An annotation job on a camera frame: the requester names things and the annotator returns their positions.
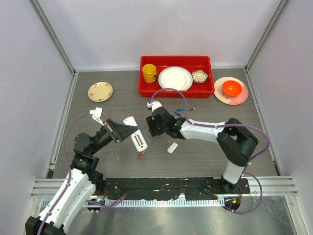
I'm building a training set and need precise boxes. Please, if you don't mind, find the white plate in tray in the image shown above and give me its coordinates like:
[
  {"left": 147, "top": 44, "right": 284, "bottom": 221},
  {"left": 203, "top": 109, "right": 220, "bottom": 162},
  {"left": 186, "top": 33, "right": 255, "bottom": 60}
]
[{"left": 158, "top": 67, "right": 193, "bottom": 91}]

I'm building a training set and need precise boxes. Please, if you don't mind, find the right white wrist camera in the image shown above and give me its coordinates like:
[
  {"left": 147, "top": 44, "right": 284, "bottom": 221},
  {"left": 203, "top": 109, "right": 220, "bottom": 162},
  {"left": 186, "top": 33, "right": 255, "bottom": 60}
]
[{"left": 146, "top": 100, "right": 162, "bottom": 114}]

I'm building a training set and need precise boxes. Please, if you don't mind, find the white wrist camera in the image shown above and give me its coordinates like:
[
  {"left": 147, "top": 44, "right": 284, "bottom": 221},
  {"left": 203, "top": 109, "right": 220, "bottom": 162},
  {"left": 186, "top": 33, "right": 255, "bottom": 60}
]
[
  {"left": 89, "top": 107, "right": 104, "bottom": 126},
  {"left": 146, "top": 100, "right": 162, "bottom": 114}
]

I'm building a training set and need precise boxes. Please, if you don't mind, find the white remote control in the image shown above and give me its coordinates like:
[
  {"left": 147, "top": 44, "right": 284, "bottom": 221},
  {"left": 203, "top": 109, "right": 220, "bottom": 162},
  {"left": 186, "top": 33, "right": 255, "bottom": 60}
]
[{"left": 123, "top": 116, "right": 148, "bottom": 152}]

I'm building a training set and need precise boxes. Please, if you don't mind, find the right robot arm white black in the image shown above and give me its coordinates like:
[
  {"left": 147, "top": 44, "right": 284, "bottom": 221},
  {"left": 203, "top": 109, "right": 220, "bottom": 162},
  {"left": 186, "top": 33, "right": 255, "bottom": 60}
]
[{"left": 146, "top": 106, "right": 259, "bottom": 193}]

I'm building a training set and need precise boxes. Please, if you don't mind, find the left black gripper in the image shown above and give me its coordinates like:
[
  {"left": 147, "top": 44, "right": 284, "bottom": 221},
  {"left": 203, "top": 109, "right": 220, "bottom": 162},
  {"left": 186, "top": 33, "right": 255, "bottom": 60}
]
[{"left": 89, "top": 117, "right": 138, "bottom": 155}]

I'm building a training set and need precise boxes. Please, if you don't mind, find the cream floral plate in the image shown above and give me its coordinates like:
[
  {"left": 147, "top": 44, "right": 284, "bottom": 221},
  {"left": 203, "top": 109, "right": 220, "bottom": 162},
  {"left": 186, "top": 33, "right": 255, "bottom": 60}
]
[{"left": 88, "top": 82, "right": 113, "bottom": 102}]

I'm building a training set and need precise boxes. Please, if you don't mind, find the orange bowl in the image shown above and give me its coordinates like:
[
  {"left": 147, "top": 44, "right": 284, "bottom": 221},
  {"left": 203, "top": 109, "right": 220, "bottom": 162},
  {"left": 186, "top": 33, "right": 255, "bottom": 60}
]
[{"left": 222, "top": 80, "right": 242, "bottom": 97}]

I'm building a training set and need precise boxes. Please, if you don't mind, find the small patterned bowl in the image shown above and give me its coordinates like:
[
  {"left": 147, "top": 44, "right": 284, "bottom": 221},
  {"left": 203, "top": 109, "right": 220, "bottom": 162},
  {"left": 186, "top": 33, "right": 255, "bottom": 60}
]
[{"left": 192, "top": 70, "right": 208, "bottom": 84}]

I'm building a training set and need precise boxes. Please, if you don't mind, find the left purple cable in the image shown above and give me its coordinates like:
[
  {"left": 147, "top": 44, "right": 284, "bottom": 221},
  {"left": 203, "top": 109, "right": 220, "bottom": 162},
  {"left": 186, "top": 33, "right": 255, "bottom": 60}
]
[{"left": 36, "top": 112, "right": 127, "bottom": 235}]

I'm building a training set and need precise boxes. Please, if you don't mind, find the slotted cable duct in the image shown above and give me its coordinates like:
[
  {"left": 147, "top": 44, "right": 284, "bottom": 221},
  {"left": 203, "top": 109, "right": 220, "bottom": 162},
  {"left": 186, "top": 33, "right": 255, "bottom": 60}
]
[{"left": 85, "top": 198, "right": 225, "bottom": 208}]

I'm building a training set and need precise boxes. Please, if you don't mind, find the yellow mug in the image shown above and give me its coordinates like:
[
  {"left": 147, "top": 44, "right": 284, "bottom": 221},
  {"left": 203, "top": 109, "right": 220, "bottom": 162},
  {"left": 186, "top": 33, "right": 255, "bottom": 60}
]
[{"left": 142, "top": 64, "right": 157, "bottom": 83}]

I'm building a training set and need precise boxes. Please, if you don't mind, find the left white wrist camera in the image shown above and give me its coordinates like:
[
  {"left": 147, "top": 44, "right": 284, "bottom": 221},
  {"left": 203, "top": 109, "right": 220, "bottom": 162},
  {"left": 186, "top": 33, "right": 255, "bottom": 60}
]
[{"left": 89, "top": 107, "right": 104, "bottom": 126}]

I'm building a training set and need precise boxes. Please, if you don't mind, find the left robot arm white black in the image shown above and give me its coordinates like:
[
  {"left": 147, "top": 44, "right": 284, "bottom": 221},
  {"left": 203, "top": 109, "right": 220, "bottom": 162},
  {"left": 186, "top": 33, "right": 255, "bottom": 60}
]
[{"left": 25, "top": 117, "right": 139, "bottom": 235}]

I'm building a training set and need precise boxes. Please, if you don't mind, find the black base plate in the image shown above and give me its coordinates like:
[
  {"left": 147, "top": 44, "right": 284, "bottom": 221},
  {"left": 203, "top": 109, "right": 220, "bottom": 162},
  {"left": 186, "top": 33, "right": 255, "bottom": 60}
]
[{"left": 95, "top": 177, "right": 250, "bottom": 201}]

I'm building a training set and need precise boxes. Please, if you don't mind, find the pink plate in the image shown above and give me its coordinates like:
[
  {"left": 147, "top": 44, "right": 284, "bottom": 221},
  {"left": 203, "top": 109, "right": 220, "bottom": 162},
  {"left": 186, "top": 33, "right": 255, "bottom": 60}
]
[{"left": 214, "top": 77, "right": 249, "bottom": 105}]

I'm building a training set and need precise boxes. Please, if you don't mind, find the white battery cover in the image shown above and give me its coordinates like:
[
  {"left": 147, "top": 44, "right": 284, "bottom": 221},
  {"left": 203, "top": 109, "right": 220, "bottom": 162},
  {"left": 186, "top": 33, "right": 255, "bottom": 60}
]
[{"left": 167, "top": 142, "right": 178, "bottom": 154}]

